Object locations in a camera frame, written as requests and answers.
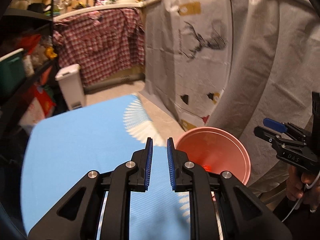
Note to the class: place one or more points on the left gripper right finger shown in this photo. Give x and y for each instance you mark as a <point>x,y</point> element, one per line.
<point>221,206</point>

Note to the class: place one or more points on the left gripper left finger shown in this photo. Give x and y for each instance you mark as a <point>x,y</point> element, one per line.
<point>98,205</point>

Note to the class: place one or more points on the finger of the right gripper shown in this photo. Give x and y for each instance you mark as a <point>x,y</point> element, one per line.
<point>265,134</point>
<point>274,125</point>

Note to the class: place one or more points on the red plastic bag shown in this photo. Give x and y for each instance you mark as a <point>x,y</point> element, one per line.
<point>207,168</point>

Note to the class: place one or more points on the pink plastic trash basin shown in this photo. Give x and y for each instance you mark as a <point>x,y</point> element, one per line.
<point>214,147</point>

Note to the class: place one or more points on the person's right hand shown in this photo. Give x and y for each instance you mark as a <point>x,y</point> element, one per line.
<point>295,184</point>

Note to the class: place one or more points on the light blue tablecloth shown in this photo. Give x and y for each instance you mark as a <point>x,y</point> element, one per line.
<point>63,148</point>

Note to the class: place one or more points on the grey deer print curtain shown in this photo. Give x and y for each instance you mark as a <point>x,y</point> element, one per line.
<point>231,63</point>

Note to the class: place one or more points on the red white sack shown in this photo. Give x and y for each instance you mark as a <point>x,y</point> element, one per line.
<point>40,107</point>

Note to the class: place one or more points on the white pedal bin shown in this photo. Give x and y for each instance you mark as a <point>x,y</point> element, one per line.
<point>69,80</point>

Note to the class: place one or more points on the green storage box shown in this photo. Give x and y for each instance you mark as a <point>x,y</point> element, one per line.
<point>11,70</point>

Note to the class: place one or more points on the yellow toy figure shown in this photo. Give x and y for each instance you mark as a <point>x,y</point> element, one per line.
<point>50,54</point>

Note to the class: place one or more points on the red plaid curtain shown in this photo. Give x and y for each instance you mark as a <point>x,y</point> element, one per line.
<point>101,42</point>

